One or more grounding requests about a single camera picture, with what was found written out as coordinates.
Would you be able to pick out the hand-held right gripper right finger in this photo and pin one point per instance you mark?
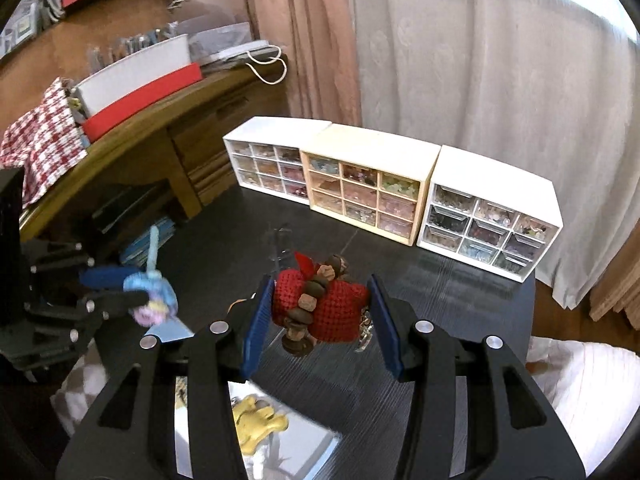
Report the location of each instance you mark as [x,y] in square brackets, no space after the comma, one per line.
[387,330]

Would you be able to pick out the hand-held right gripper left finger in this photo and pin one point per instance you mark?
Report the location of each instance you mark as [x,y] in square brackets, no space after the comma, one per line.
[257,330]

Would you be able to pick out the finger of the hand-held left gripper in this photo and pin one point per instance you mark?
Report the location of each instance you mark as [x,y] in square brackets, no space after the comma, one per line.
[102,278]
[117,305]

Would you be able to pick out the red crochet pouch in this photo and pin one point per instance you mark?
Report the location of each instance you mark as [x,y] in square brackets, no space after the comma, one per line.
[340,305]

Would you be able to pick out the silver metal clasp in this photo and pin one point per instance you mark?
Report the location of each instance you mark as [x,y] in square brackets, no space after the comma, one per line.
[365,332]

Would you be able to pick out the stack of blue books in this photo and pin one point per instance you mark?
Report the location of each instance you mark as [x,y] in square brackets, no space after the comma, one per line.
[142,245]

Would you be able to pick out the light blue paper card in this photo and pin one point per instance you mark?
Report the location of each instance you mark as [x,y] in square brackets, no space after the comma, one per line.
[172,331]

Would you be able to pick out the dark book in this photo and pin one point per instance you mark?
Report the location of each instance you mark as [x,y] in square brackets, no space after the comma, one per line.
[125,207]

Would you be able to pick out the clear acrylic stand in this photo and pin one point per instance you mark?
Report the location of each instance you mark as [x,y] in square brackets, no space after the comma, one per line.
[282,247]

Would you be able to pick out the yellow crochet charm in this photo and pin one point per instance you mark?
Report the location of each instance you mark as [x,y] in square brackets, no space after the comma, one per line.
[257,422]

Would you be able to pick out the beige checked cushion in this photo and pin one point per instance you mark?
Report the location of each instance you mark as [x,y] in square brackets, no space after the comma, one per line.
[77,390]

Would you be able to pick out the clear plastic tray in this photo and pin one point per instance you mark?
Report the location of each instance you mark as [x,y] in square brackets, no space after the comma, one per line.
[300,447]

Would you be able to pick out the red checkered cloth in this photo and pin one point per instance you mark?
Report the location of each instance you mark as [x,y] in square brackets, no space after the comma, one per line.
[45,135]

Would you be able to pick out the beige drawer organizer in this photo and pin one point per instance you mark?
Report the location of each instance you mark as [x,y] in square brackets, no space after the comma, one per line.
[370,185]

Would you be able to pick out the large white drawer organizer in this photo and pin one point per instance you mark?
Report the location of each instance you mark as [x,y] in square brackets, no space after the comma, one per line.
[490,220]

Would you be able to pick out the small white drawer organizer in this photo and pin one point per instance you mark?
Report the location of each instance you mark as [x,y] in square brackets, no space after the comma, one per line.
[270,160]

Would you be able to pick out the wooden desk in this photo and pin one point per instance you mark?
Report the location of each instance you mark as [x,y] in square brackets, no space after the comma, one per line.
[200,125]

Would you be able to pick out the white and red box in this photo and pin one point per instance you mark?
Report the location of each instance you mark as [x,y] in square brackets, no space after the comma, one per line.
[140,85]

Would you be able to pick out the white bedding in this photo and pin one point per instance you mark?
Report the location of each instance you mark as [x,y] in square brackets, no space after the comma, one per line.
[580,400]

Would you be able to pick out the row of clear packets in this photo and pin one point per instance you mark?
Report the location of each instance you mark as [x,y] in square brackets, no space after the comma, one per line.
[130,47]

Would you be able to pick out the white sheer curtain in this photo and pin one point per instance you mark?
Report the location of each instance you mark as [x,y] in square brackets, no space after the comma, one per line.
[500,60]

